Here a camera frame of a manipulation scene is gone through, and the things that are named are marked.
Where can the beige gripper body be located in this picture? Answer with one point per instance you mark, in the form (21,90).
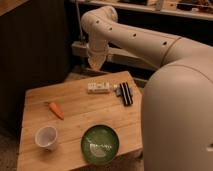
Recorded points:
(96,60)

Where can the white plastic bottle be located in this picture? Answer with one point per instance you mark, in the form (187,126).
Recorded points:
(100,87)

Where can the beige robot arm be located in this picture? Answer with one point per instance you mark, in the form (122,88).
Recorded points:
(177,101)

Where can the green ceramic bowl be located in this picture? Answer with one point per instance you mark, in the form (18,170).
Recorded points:
(99,145)

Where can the black striped brush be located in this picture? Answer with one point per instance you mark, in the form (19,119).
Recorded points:
(125,92)

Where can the vertical metal pole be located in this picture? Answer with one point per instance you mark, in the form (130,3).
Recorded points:
(82,38)

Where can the orange carrot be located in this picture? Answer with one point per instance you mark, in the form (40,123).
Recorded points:
(56,110)

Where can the wooden table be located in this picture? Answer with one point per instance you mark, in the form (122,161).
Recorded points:
(81,111)

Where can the white cup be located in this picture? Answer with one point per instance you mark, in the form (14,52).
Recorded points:
(47,138)

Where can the metal shelf frame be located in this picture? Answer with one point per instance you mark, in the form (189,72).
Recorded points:
(115,56)

